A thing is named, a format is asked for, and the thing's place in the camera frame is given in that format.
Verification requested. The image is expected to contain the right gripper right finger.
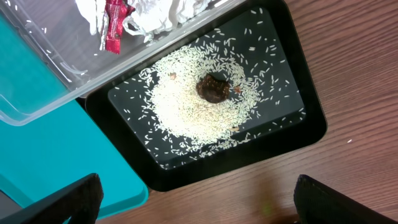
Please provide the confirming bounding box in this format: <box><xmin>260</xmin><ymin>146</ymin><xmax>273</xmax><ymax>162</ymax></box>
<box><xmin>294</xmin><ymin>174</ymin><xmax>397</xmax><ymax>224</ymax></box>

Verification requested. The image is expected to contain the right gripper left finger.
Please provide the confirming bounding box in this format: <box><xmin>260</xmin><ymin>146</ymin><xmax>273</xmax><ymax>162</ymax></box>
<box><xmin>1</xmin><ymin>173</ymin><xmax>104</xmax><ymax>224</ymax></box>

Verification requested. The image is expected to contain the pile of rice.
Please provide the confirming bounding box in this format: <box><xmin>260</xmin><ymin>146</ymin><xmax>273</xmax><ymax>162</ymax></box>
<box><xmin>114</xmin><ymin>7</ymin><xmax>306</xmax><ymax>170</ymax></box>

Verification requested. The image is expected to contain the brown food scrap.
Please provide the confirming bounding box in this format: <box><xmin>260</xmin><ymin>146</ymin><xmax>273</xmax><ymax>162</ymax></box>
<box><xmin>196</xmin><ymin>73</ymin><xmax>230</xmax><ymax>104</ymax></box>

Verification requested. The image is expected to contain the red snack wrapper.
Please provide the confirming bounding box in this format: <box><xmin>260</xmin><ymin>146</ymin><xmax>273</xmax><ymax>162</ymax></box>
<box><xmin>98</xmin><ymin>0</ymin><xmax>135</xmax><ymax>54</ymax></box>

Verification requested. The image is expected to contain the white napkin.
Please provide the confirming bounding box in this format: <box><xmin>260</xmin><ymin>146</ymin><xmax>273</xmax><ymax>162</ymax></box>
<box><xmin>75</xmin><ymin>0</ymin><xmax>211</xmax><ymax>42</ymax></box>

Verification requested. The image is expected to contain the teal plastic tray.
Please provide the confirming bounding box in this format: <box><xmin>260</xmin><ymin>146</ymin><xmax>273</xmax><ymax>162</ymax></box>
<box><xmin>1</xmin><ymin>19</ymin><xmax>149</xmax><ymax>218</ymax></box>

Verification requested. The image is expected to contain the black tray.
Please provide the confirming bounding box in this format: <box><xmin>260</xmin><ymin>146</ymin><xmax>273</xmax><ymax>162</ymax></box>
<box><xmin>85</xmin><ymin>0</ymin><xmax>327</xmax><ymax>192</ymax></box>

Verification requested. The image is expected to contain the clear plastic bin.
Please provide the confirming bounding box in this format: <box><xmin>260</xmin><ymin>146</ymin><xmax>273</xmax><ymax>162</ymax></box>
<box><xmin>1</xmin><ymin>0</ymin><xmax>239</xmax><ymax>126</ymax></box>

